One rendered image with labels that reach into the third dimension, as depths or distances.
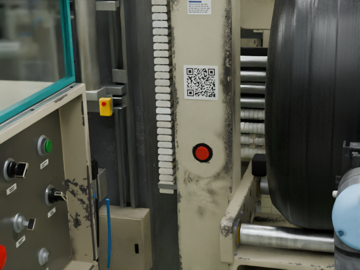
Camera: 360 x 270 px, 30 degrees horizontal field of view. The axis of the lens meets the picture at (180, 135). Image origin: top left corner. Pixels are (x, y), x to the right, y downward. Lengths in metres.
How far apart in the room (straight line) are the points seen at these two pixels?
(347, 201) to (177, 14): 0.69
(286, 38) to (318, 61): 0.07
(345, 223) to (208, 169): 0.67
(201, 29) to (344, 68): 0.36
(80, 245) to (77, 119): 0.27
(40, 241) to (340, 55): 0.63
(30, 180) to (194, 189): 0.46
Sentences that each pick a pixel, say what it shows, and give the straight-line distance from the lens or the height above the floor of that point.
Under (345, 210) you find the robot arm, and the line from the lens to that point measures 0.87.
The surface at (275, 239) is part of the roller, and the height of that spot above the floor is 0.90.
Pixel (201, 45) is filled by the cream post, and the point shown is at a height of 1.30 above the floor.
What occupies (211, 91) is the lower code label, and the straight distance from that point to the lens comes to 1.44.
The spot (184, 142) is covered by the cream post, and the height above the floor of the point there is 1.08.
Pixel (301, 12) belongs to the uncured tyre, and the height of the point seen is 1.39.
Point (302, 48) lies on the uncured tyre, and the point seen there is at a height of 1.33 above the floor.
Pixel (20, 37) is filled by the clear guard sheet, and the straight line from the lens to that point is 1.11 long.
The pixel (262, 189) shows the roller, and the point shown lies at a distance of 1.71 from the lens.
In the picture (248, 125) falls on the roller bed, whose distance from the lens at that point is 1.87.
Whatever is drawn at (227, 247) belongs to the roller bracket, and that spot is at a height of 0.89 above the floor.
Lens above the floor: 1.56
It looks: 18 degrees down
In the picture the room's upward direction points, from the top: 2 degrees counter-clockwise
